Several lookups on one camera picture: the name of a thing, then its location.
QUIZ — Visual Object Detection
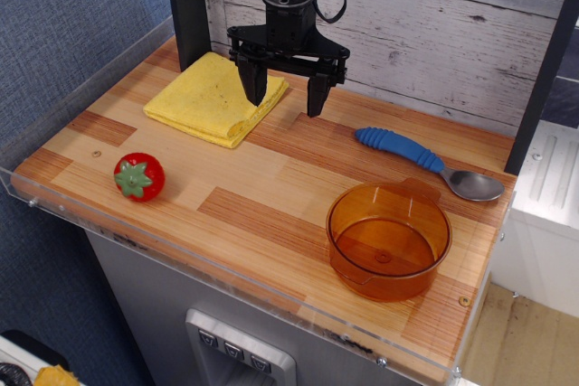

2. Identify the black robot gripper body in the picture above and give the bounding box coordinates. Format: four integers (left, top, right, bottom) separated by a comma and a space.
227, 0, 349, 85

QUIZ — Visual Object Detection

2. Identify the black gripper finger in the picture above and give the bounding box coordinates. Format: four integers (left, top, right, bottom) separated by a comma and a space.
236, 54, 267, 107
307, 74, 333, 118

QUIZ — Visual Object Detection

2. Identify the orange transparent plastic container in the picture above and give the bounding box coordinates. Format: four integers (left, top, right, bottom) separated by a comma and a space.
326, 178, 452, 302

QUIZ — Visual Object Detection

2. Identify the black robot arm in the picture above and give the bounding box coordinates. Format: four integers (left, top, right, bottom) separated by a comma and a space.
227, 0, 350, 118

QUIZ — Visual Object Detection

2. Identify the folded yellow cloth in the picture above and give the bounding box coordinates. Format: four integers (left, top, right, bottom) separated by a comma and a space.
143, 52, 289, 149

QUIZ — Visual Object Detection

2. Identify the red toy strawberry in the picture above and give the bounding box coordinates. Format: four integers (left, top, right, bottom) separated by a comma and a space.
114, 153, 166, 202

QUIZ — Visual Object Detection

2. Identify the clear acrylic table guard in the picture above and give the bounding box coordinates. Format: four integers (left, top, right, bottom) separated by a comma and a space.
1, 23, 514, 384

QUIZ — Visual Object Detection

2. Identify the grey cabinet with button panel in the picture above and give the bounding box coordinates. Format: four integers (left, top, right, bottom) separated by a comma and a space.
88, 233, 413, 385

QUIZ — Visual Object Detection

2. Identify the white ribbed side unit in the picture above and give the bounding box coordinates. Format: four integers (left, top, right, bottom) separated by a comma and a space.
489, 120, 578, 316

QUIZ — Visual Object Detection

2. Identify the yellow object bottom left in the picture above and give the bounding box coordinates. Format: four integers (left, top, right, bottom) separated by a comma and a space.
33, 365, 81, 386

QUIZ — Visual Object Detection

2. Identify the black left vertical post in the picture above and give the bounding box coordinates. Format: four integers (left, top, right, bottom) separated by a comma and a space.
170, 0, 211, 71

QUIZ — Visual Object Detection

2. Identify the black vertical post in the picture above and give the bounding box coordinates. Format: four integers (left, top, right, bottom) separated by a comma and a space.
170, 0, 211, 71
504, 0, 578, 175

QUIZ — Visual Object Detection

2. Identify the blue handled metal spoon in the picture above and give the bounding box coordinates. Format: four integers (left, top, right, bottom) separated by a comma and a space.
355, 127, 505, 202

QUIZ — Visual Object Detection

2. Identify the black right vertical post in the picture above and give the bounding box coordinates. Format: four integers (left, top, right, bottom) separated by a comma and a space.
504, 0, 578, 175

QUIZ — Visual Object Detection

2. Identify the black braided cable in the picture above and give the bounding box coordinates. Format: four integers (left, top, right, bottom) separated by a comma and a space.
0, 362, 29, 386

